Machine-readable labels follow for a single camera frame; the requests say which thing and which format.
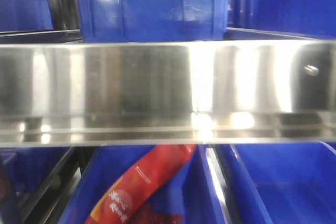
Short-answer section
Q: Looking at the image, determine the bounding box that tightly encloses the blue crate at left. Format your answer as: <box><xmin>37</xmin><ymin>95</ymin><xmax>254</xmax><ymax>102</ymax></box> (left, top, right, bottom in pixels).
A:
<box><xmin>1</xmin><ymin>0</ymin><xmax>53</xmax><ymax>31</ymax></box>

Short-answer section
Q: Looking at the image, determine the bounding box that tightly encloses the red snack packet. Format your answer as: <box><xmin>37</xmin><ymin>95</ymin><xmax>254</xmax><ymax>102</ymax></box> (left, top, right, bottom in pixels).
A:
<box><xmin>85</xmin><ymin>144</ymin><xmax>196</xmax><ymax>223</ymax></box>

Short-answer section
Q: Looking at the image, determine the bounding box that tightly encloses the dark metal shelf rail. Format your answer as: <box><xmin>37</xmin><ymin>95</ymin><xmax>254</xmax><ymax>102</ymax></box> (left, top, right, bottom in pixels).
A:
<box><xmin>17</xmin><ymin>147</ymin><xmax>96</xmax><ymax>223</ymax></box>

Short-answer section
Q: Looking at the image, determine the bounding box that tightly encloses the blue lower right bin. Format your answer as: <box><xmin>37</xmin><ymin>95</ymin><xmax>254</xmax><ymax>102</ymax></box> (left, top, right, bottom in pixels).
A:
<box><xmin>216</xmin><ymin>142</ymin><xmax>335</xmax><ymax>223</ymax></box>

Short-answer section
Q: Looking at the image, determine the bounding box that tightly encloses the large blue ribbed crate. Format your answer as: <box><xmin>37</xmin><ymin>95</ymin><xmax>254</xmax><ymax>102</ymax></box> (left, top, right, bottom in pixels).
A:
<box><xmin>77</xmin><ymin>0</ymin><xmax>228</xmax><ymax>42</ymax></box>

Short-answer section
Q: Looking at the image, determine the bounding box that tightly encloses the blue lower shelf bin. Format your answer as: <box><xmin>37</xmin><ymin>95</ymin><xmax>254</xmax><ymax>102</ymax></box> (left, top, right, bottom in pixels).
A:
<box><xmin>59</xmin><ymin>145</ymin><xmax>225</xmax><ymax>223</ymax></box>

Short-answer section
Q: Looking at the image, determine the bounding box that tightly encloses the blue crate upper right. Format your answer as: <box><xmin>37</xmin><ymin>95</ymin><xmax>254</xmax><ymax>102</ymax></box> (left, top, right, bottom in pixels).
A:
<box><xmin>228</xmin><ymin>0</ymin><xmax>335</xmax><ymax>38</ymax></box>

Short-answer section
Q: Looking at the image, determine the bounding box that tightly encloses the steel front shelf bar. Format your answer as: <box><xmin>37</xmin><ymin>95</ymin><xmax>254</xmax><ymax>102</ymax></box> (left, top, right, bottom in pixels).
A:
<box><xmin>1</xmin><ymin>40</ymin><xmax>335</xmax><ymax>147</ymax></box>

